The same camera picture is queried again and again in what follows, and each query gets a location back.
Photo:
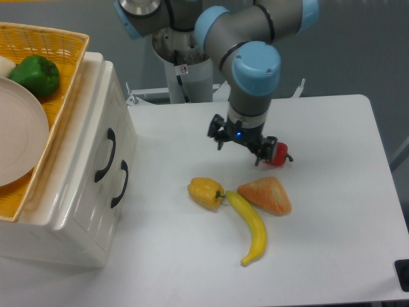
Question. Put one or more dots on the yellow toy bell pepper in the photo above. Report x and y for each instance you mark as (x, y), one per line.
(207, 192)

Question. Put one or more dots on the pink plate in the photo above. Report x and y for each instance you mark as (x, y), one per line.
(24, 131)

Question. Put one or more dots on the white drawer cabinet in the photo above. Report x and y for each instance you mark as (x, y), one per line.
(34, 236)

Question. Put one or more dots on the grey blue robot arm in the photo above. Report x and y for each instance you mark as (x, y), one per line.
(241, 45)

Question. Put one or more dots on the red toy bell pepper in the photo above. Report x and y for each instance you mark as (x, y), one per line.
(281, 156)

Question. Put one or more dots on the white toy vegetable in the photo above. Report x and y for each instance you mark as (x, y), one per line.
(6, 66)

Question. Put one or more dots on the black object at table edge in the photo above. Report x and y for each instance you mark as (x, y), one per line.
(402, 270)

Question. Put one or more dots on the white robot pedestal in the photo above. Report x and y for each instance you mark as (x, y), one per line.
(184, 61)

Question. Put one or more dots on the yellow toy banana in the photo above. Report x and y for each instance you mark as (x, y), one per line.
(255, 224)

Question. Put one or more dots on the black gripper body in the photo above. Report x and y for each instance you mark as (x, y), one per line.
(244, 130)

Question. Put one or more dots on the green toy bell pepper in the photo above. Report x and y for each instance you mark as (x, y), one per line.
(38, 75)

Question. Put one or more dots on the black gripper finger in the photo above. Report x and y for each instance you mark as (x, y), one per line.
(217, 131)
(266, 149)

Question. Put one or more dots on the yellow woven basket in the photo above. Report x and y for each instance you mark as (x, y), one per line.
(66, 49)

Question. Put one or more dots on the black top drawer handle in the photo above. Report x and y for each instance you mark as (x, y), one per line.
(101, 173)

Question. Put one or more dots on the orange toy bread wedge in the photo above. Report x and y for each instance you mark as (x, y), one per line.
(268, 194)

